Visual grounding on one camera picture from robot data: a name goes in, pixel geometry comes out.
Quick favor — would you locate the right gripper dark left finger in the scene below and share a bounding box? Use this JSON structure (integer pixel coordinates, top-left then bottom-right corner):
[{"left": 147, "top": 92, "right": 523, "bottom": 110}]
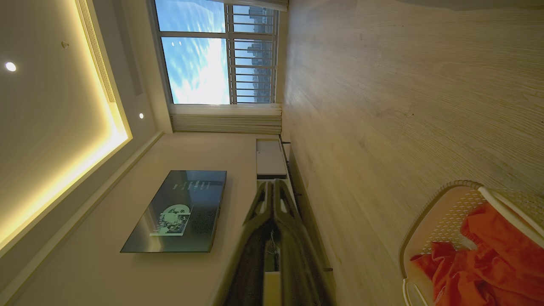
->
[{"left": 221, "top": 181, "right": 274, "bottom": 306}]

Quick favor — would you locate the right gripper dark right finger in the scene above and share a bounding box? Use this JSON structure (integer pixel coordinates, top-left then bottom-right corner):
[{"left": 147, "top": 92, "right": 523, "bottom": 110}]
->
[{"left": 273, "top": 179, "right": 336, "bottom": 306}]

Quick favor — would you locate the red garment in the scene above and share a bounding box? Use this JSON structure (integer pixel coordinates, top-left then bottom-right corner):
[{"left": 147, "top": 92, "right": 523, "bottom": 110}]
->
[{"left": 410, "top": 203, "right": 544, "bottom": 306}]

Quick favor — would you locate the white low cabinet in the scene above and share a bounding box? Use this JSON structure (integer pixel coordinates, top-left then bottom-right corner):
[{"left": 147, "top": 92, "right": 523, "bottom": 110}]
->
[{"left": 256, "top": 139, "right": 289, "bottom": 180}]

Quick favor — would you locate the beige pleated curtain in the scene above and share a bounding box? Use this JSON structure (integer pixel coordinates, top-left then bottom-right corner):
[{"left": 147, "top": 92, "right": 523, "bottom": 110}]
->
[{"left": 169, "top": 104, "right": 283, "bottom": 135}]

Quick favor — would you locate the white plastic laundry basket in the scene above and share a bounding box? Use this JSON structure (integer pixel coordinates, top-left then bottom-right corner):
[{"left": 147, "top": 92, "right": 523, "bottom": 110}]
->
[{"left": 399, "top": 180, "right": 544, "bottom": 306}]

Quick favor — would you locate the large window with railing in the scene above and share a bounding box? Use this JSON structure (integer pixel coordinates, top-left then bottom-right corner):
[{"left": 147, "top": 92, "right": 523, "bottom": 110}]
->
[{"left": 153, "top": 0, "right": 280, "bottom": 105}]

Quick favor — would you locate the wall-mounted flat television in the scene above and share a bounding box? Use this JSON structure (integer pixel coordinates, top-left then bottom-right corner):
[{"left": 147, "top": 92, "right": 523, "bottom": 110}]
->
[{"left": 120, "top": 170, "right": 227, "bottom": 254}]

